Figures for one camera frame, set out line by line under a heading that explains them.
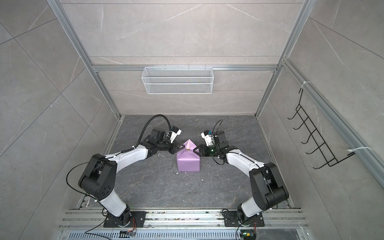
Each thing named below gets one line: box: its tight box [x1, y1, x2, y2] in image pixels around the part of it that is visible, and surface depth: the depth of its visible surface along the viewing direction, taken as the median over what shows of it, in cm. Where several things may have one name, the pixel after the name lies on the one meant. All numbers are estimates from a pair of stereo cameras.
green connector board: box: [240, 230, 256, 240], surface depth 72 cm
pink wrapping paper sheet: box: [176, 139, 201, 172], surface depth 85 cm
